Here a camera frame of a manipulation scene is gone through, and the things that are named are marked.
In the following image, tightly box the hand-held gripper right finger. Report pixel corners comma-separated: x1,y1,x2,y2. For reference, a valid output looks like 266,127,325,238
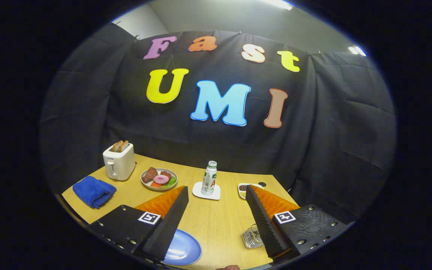
245,184,352,264

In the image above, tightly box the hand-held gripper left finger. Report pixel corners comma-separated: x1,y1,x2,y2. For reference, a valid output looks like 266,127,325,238
88,186,189,263

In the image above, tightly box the blue round plate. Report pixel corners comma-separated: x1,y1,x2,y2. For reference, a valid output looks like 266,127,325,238
162,229,203,266

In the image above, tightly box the white square coaster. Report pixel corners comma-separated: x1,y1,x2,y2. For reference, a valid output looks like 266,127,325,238
192,181,221,201

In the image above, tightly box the white divided snack dish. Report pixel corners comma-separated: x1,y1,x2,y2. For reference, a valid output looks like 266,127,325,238
237,183,264,200

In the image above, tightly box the oval plate of food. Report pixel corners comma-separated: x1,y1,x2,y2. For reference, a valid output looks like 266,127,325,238
140,167,178,191

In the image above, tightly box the large brown meat slice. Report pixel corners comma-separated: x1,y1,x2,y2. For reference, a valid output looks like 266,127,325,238
142,168,158,183

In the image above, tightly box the white bottle with green cap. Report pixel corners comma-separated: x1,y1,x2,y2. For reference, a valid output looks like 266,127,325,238
201,160,218,195

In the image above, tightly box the white toaster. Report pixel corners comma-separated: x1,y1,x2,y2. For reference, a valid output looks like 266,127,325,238
102,142,137,181

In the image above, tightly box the blue folded cloth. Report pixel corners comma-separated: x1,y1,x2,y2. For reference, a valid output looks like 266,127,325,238
72,175,117,210

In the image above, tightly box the black backdrop cloth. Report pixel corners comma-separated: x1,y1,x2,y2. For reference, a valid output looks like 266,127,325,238
40,22,397,225

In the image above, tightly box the large ceiling light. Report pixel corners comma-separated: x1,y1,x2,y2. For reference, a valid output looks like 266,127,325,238
265,0,295,11

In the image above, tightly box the metal wire cutlery rack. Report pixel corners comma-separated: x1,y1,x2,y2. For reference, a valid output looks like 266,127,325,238
241,224,265,249

